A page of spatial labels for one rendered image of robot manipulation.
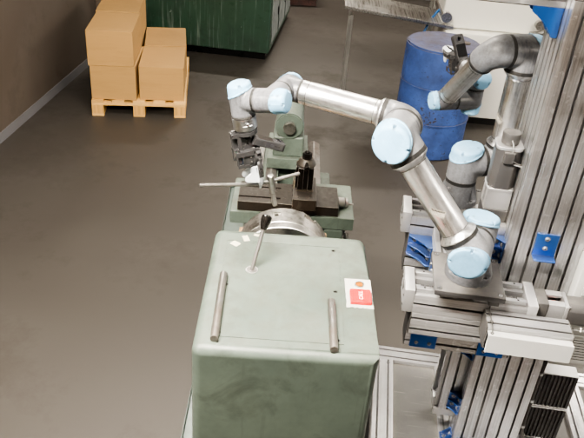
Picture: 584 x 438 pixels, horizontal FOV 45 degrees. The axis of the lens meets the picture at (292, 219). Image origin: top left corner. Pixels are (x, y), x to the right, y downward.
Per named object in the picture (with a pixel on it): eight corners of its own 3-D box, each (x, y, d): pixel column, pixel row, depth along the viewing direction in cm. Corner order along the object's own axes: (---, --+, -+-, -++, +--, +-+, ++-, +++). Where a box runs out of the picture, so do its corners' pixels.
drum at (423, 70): (459, 136, 608) (481, 34, 561) (462, 166, 558) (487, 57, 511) (390, 126, 614) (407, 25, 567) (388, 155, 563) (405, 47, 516)
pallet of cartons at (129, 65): (199, 71, 696) (199, -3, 658) (184, 121, 592) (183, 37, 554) (110, 65, 692) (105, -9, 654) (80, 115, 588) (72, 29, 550)
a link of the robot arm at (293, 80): (434, 101, 210) (284, 62, 222) (426, 113, 201) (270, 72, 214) (425, 136, 216) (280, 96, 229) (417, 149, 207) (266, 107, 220)
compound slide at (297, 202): (315, 211, 292) (316, 201, 290) (291, 209, 292) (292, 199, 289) (315, 187, 310) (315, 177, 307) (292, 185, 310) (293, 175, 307)
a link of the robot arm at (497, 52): (487, 58, 231) (428, 118, 277) (517, 57, 234) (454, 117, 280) (481, 27, 234) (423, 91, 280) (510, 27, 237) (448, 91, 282)
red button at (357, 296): (371, 308, 196) (372, 301, 194) (349, 306, 195) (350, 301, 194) (369, 295, 201) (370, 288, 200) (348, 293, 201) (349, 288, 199)
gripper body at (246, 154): (233, 162, 227) (227, 128, 221) (258, 155, 229) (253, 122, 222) (239, 171, 221) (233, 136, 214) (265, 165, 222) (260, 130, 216)
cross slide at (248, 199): (337, 216, 298) (338, 208, 296) (236, 209, 297) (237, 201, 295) (336, 195, 314) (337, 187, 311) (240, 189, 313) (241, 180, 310)
